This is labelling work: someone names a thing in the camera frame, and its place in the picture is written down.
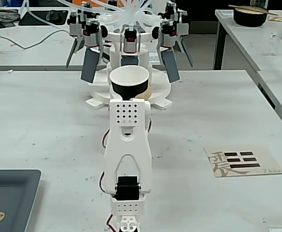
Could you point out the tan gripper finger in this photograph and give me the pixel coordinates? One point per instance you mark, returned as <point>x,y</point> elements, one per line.
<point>145,93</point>

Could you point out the black paper cup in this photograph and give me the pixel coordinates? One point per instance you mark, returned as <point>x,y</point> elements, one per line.
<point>129,88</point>

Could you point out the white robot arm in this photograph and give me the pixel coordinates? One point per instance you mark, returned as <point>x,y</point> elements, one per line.
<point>126,149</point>

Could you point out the white printed label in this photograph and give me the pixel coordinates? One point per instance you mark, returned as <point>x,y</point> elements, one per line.
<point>154,58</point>

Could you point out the black desk mat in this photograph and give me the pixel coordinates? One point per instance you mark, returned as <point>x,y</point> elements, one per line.
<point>42,19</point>

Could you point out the printed paper mat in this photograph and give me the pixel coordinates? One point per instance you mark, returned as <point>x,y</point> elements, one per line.
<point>264,152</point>

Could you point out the clear plastic tubing bundle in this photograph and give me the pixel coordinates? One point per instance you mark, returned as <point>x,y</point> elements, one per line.
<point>131,12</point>

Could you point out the white side table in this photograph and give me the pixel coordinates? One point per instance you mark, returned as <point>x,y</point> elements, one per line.
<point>247,48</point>

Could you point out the white background table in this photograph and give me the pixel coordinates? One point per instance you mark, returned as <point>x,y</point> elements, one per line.
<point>34,55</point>

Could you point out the black bowl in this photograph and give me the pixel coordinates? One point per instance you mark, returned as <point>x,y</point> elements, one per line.
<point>249,19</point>

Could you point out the wooden chopstick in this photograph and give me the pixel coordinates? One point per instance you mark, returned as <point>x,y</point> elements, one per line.
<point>247,8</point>

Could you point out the grey plastic tray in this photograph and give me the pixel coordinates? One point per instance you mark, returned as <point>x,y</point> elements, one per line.
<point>10,198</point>

